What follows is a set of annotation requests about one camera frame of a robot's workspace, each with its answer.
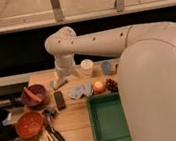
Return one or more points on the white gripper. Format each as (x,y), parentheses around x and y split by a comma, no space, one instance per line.
(63,69)

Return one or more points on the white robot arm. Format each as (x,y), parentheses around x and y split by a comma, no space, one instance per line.
(146,72)

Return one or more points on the purple bowl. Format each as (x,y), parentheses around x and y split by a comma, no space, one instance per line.
(37,89)

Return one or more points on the red bowl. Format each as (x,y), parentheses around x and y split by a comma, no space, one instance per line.
(29,125)

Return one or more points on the red spoon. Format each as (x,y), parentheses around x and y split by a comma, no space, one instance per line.
(32,95)

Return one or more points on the white paper cup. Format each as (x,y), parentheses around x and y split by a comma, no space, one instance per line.
(87,67)

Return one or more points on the orange fruit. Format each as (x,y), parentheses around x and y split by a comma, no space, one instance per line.
(98,87)

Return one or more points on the brown pine cone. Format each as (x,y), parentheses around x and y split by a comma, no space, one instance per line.
(111,85)

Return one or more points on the green tray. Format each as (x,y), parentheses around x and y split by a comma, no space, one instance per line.
(107,118)

